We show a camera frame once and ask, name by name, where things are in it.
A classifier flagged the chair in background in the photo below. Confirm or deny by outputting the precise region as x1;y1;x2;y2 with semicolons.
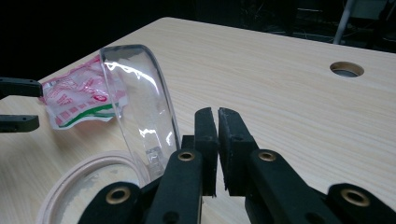
332;0;356;45

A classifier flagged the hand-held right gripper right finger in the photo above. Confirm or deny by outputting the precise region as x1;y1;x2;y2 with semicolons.
218;106;260;198

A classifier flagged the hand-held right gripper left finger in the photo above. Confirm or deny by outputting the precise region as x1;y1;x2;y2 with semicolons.
181;106;219;198

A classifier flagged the pink printed plastic bag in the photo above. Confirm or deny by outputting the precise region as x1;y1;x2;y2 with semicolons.
41;55;129;131

